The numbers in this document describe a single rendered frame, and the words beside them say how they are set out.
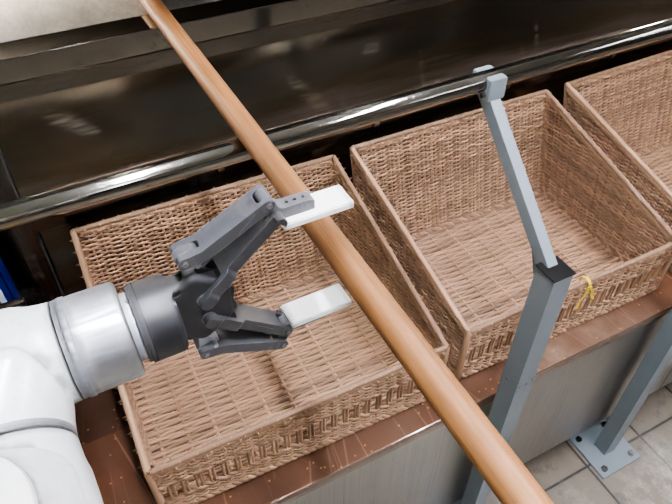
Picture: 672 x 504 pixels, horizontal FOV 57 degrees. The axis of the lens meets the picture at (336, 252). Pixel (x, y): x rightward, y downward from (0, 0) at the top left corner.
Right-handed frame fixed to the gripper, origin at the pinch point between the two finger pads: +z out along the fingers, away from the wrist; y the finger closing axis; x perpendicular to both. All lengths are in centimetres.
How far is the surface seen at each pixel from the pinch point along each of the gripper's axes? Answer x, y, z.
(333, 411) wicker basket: -12, 51, 6
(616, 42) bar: -24, 2, 64
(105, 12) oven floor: -71, 1, -7
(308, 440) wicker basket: -12, 56, 1
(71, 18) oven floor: -72, 1, -13
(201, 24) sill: -61, 2, 7
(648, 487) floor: 11, 119, 89
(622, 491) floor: 9, 119, 82
